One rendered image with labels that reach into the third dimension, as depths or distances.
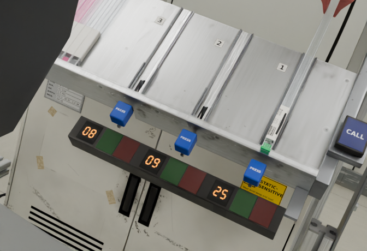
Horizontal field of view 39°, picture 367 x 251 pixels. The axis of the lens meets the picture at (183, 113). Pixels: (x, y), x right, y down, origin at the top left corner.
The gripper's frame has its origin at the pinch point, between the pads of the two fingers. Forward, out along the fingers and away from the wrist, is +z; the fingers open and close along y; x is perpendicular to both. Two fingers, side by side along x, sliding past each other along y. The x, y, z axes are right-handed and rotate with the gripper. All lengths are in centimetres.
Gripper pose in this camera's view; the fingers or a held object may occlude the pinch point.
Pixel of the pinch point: (331, 9)
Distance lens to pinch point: 91.5
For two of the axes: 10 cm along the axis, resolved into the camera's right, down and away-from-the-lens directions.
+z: -0.1, 5.6, 8.3
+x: -4.5, 7.4, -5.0
